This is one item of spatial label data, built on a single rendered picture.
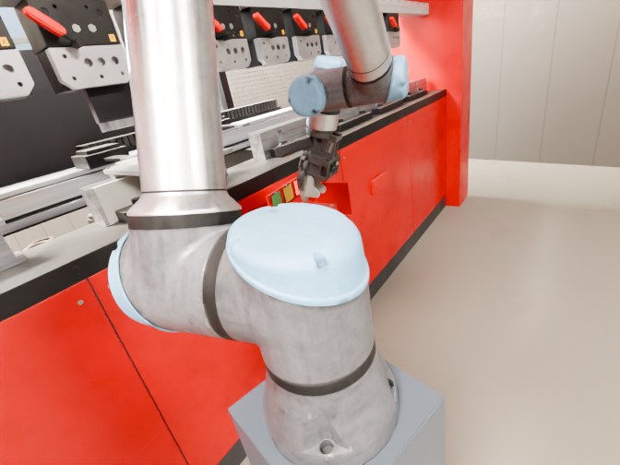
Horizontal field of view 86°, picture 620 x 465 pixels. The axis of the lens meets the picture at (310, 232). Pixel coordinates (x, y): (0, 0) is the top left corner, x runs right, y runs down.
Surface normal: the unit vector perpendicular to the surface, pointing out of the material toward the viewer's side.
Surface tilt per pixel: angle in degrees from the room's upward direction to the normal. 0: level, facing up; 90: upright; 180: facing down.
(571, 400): 0
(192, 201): 34
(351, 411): 72
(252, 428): 0
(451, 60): 90
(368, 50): 134
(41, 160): 90
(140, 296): 76
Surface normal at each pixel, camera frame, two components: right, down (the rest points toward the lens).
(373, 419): 0.57, -0.06
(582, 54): -0.74, 0.40
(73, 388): 0.80, 0.13
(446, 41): -0.58, 0.43
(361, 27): 0.30, 0.88
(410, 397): -0.17, -0.89
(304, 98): -0.35, 0.50
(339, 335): 0.40, 0.33
